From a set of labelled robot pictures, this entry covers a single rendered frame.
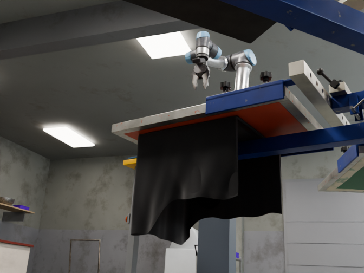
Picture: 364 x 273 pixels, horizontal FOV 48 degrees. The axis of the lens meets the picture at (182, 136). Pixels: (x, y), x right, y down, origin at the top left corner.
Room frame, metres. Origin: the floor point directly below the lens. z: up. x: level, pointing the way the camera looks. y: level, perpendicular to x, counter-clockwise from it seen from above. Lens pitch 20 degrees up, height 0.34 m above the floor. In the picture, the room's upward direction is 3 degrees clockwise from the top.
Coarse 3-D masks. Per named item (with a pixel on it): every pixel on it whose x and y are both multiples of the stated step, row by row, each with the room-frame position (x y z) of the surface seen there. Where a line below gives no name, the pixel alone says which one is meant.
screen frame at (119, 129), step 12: (288, 96) 1.26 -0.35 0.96; (192, 108) 1.45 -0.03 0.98; (204, 108) 1.42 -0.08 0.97; (240, 108) 1.36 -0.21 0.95; (288, 108) 1.34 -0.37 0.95; (300, 108) 1.36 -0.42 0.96; (132, 120) 1.62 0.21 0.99; (144, 120) 1.58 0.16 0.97; (156, 120) 1.55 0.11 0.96; (168, 120) 1.51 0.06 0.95; (180, 120) 1.51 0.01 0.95; (300, 120) 1.44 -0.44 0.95; (312, 120) 1.47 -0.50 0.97; (120, 132) 1.68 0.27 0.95
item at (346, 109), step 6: (336, 96) 1.39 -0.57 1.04; (342, 96) 1.38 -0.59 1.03; (348, 96) 1.37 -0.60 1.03; (360, 96) 1.35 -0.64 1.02; (336, 102) 1.39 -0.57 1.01; (342, 102) 1.38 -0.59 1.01; (348, 102) 1.37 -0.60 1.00; (336, 108) 1.40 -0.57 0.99; (342, 108) 1.40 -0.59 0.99; (348, 108) 1.39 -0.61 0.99; (360, 108) 1.39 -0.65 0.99
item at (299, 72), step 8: (296, 64) 1.16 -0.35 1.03; (304, 64) 1.16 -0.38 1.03; (296, 72) 1.16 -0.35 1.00; (304, 72) 1.15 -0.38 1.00; (312, 72) 1.22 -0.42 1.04; (296, 80) 1.20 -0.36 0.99; (304, 80) 1.20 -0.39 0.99; (312, 80) 1.22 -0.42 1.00; (304, 88) 1.25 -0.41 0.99; (312, 88) 1.25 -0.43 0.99; (320, 88) 1.29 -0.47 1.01; (312, 96) 1.31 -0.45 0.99; (320, 96) 1.31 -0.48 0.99; (328, 96) 1.38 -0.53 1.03; (320, 104) 1.37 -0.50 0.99; (328, 104) 1.37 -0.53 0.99; (320, 112) 1.44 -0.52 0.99; (328, 112) 1.44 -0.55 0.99; (328, 120) 1.52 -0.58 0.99; (336, 120) 1.51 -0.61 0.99; (344, 120) 1.57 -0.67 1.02
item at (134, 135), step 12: (252, 108) 1.36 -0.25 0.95; (264, 108) 1.35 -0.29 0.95; (276, 108) 1.34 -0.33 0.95; (192, 120) 1.50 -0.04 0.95; (204, 120) 1.49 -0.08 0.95; (252, 120) 1.47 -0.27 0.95; (264, 120) 1.46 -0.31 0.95; (276, 120) 1.45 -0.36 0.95; (288, 120) 1.45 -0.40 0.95; (132, 132) 1.67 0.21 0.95; (144, 132) 1.66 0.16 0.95; (264, 132) 1.59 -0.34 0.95
